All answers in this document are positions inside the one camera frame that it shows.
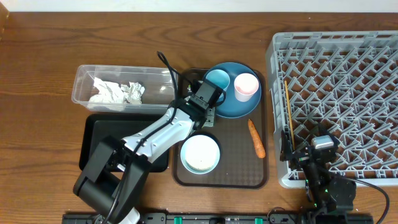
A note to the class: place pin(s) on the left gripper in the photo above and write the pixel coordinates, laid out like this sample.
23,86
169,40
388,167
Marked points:
211,119

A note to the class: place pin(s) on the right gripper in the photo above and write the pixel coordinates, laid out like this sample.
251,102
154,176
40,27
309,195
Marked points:
300,158

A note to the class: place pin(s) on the light blue cup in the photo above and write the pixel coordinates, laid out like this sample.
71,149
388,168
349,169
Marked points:
219,77

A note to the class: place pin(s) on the light blue bowl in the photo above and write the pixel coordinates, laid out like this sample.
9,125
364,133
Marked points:
186,161

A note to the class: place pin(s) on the white napkin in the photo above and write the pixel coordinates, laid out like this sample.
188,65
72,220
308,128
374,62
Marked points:
110,96

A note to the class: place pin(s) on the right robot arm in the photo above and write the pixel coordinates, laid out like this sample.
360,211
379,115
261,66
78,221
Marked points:
331,194

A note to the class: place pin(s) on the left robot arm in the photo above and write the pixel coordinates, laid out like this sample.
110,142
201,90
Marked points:
116,172

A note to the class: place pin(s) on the grey dishwasher rack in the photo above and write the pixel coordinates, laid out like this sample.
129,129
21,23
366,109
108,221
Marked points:
347,81

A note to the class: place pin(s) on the dark blue plate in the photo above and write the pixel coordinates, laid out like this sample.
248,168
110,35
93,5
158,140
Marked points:
231,107

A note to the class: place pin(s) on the wooden chopstick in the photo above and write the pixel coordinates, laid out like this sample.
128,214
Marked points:
289,114

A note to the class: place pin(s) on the brown serving tray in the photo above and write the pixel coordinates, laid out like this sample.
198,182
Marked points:
239,166

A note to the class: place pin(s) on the pink cup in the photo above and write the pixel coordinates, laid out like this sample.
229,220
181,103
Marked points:
245,86

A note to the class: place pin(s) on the orange carrot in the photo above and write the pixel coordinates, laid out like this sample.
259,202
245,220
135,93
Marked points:
257,141

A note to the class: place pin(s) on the clear plastic bin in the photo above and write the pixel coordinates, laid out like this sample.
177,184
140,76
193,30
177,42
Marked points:
159,89

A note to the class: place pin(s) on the black plastic tray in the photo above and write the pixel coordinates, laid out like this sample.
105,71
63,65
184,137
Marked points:
118,125

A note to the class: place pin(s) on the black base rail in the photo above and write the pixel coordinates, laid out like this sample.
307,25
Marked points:
161,218

